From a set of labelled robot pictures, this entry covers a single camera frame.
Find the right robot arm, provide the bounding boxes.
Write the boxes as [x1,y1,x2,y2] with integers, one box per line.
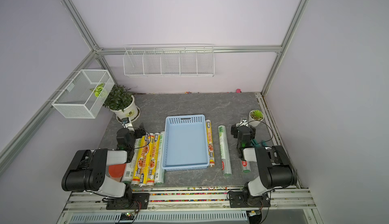
[231,124,297,201]

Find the white wire side basket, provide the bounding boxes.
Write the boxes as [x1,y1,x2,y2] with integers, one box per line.
[52,69,114,119]

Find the small potted succulent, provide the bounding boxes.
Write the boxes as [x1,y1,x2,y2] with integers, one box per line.
[248,110,264,127]

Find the large potted green plant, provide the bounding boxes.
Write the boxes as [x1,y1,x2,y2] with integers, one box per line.
[103,84,140,122]

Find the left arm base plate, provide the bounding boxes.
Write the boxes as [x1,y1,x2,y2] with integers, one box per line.
[103,192,150,210]

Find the white wire wall shelf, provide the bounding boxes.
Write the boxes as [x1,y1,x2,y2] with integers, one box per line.
[123,44,215,77]

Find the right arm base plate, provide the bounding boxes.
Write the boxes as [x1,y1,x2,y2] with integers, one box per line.
[227,191,270,208]

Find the teal rubber glove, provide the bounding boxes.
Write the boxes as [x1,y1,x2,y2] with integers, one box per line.
[250,139,272,150]

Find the red rubber glove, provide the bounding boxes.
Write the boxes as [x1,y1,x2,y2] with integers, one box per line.
[108,163,127,182]

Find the light blue plastic basket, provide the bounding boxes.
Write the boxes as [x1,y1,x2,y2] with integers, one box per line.
[161,114,210,171]

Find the white green plastic wrap roll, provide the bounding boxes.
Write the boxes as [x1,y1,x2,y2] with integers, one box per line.
[241,161,251,173]
[218,125,232,176]
[155,132,165,185]

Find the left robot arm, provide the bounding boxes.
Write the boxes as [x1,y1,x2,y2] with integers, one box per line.
[61,124,146,201]

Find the yellow plastic wrap roll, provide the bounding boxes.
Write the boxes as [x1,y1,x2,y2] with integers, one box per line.
[146,133,161,186]
[139,133,155,187]
[206,120,215,167]
[131,134,150,185]

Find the green circuit board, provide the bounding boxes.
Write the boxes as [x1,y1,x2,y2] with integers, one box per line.
[119,212,136,222]

